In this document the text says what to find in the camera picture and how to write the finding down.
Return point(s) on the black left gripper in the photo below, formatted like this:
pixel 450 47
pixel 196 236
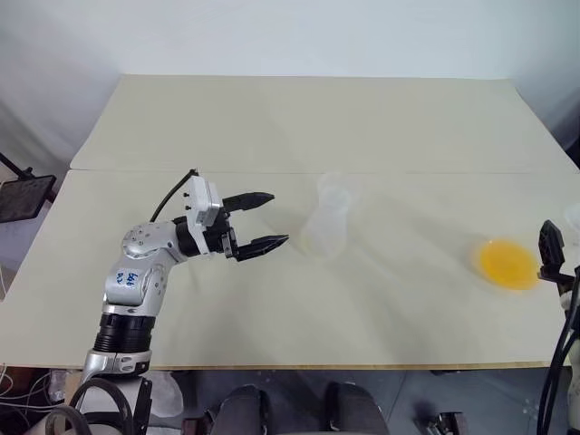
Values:
pixel 225 238

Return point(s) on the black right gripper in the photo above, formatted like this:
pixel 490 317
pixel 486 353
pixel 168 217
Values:
pixel 556 278

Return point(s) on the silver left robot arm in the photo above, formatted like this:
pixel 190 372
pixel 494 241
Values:
pixel 136 276

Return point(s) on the clear bowl of orange liquid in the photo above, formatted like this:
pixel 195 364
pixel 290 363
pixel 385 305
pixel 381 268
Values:
pixel 506 265

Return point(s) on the dark rounded shape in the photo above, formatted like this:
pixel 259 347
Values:
pixel 355 408
pixel 244 410

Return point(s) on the clear plastic bag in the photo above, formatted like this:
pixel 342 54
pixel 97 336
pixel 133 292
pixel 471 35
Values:
pixel 165 394

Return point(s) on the black stand at left edge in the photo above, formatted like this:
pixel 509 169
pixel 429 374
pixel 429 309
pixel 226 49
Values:
pixel 22 195

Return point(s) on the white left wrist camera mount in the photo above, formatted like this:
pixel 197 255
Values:
pixel 202 199

